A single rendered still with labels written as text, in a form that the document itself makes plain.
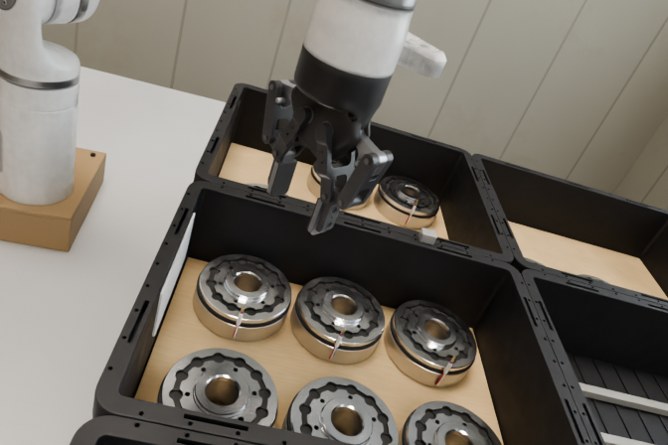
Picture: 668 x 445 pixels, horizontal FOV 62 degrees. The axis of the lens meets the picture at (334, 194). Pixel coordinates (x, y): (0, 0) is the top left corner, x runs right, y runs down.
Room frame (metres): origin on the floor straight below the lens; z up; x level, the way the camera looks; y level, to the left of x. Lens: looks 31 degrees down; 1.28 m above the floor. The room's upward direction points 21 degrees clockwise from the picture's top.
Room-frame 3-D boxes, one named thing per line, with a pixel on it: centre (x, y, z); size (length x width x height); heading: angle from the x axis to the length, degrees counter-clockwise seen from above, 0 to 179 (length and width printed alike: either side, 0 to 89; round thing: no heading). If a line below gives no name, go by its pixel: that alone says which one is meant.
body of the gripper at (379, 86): (0.43, 0.03, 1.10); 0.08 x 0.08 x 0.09
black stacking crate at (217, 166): (0.69, -0.02, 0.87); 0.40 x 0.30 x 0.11; 100
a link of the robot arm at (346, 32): (0.45, 0.02, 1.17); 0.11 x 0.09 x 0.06; 144
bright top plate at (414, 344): (0.49, -0.16, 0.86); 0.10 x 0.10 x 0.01
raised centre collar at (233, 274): (0.45, 0.05, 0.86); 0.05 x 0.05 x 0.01
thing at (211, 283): (0.45, 0.05, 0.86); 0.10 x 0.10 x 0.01
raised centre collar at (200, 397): (0.31, 0.03, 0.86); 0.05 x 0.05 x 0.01
